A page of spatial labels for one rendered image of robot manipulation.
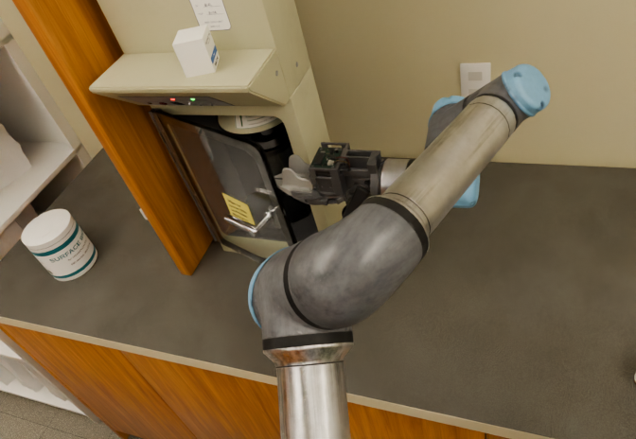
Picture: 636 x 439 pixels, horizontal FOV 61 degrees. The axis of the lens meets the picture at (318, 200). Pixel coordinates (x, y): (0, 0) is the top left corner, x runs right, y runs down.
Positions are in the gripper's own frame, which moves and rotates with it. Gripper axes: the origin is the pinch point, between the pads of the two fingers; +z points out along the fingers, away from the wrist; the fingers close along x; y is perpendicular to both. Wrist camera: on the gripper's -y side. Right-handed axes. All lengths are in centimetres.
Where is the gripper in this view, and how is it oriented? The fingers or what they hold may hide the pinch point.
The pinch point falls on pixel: (280, 183)
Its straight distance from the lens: 99.5
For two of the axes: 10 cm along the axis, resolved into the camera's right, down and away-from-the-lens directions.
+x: -3.1, 7.0, -6.4
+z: -9.2, -0.7, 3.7
